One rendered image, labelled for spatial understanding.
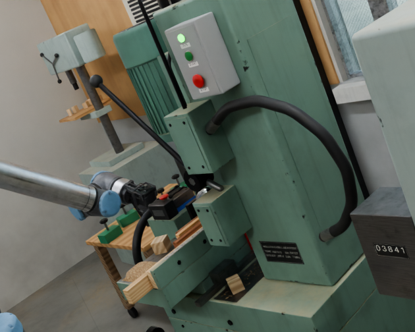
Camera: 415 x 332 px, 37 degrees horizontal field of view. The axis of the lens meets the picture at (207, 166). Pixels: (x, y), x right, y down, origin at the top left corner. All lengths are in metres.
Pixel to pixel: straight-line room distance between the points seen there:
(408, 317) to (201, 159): 0.71
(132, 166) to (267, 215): 2.55
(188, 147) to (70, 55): 2.56
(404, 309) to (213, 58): 0.84
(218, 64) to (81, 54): 2.58
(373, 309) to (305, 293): 0.19
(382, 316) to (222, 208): 0.49
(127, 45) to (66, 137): 3.26
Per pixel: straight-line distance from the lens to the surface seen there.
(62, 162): 4.80
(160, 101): 1.61
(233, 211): 1.50
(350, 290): 1.53
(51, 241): 4.79
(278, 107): 1.24
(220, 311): 1.65
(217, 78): 1.29
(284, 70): 1.39
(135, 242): 1.99
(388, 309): 1.66
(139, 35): 1.58
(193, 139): 1.39
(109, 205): 2.14
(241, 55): 1.31
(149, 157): 4.03
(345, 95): 2.98
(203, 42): 1.28
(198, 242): 1.65
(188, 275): 1.64
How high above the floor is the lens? 1.55
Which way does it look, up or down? 16 degrees down
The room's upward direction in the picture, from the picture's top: 23 degrees counter-clockwise
